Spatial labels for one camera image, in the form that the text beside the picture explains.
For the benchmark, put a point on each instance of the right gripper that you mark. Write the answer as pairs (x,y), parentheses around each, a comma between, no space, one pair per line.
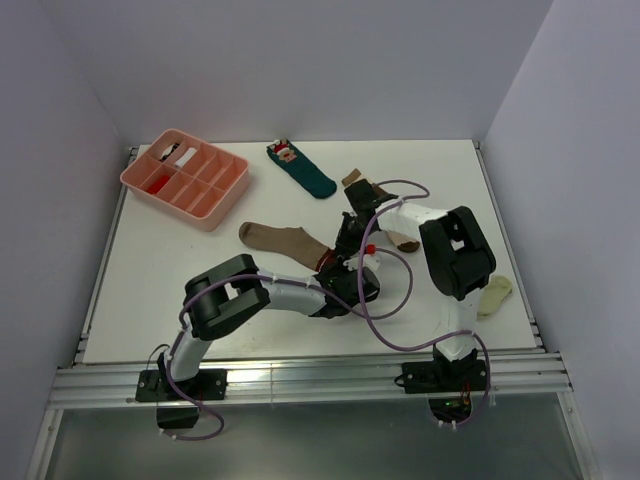
(344,244)

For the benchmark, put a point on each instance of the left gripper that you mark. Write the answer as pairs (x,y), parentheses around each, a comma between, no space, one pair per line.
(339,266)

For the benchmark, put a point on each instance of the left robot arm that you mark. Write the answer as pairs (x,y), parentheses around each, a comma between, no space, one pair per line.
(224,298)

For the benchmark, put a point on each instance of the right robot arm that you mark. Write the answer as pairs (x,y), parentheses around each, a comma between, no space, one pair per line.
(458,256)

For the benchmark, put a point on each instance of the striped beige brown sock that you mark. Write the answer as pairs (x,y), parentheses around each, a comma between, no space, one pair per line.
(401,242)

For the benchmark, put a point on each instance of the dark green Christmas sock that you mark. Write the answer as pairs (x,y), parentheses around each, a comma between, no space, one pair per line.
(301,169)

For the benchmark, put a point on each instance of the cream yellow sock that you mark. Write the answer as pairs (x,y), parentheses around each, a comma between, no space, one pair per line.
(494,295)

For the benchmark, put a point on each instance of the pink divided organizer tray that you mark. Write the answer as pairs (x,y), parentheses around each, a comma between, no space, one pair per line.
(201,193)

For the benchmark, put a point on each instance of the white rolled item in tray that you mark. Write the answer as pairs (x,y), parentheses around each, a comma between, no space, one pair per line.
(184,158)

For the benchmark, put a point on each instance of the black item in tray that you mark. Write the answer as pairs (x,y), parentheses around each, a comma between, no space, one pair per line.
(169,151)

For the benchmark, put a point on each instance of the red rolled item in tray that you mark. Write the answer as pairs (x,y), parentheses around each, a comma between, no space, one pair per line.
(158,184)

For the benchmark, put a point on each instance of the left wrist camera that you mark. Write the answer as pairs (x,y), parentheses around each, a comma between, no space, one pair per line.
(370,259)

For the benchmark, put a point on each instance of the aluminium front rail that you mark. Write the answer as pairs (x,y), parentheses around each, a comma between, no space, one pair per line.
(317,379)

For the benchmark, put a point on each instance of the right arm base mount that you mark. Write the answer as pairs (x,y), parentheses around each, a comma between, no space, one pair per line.
(449,385)

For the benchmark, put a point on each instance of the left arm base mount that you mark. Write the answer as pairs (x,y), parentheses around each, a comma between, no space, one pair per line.
(154,387)

